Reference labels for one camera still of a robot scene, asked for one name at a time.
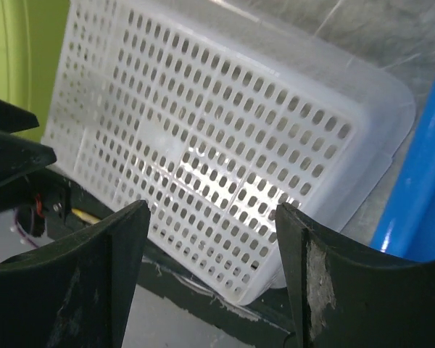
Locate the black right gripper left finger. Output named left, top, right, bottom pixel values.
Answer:
left=0, top=200, right=151, bottom=347

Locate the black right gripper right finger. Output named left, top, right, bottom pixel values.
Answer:
left=275, top=203, right=435, bottom=347

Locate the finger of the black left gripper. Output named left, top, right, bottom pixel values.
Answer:
left=0, top=100, right=39, bottom=133
left=0, top=131, right=57, bottom=187

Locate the green plastic tub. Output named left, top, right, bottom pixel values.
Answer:
left=0, top=0, right=70, bottom=142

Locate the blue plastic tub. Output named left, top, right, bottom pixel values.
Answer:
left=370, top=81, right=435, bottom=262

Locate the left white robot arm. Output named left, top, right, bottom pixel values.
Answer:
left=0, top=100, right=70, bottom=237

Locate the brass pencil-like rod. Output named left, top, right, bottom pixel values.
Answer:
left=71, top=208, right=100, bottom=225

